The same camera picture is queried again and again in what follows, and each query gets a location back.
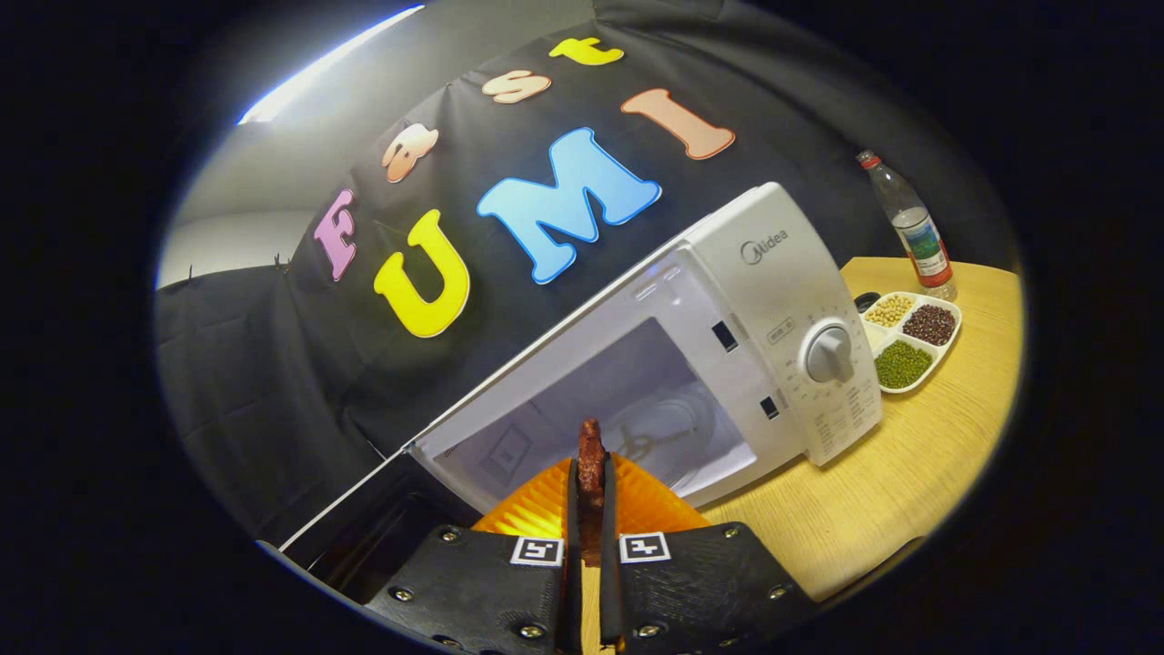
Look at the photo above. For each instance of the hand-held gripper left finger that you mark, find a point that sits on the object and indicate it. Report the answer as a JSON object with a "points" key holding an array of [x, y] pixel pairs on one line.
{"points": [[573, 582]]}

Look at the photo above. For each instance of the ceiling light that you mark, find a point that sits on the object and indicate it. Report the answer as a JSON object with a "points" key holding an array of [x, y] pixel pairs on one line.
{"points": [[318, 68]]}

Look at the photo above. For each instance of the reddish brown meat slice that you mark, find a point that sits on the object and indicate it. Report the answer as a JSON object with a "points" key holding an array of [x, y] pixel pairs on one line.
{"points": [[591, 464]]}

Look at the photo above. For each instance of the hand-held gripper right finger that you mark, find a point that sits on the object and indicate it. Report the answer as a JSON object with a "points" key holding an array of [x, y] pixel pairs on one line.
{"points": [[608, 582]]}

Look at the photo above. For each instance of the clear plastic bottle red cap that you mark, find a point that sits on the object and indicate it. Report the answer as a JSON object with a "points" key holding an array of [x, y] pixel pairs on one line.
{"points": [[918, 236]]}

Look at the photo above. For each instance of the white toaster oven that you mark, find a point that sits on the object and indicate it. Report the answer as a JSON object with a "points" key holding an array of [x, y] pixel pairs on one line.
{"points": [[755, 291]]}

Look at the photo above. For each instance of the white divided bean dish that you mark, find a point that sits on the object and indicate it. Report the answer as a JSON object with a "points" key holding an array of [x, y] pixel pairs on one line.
{"points": [[902, 364]]}

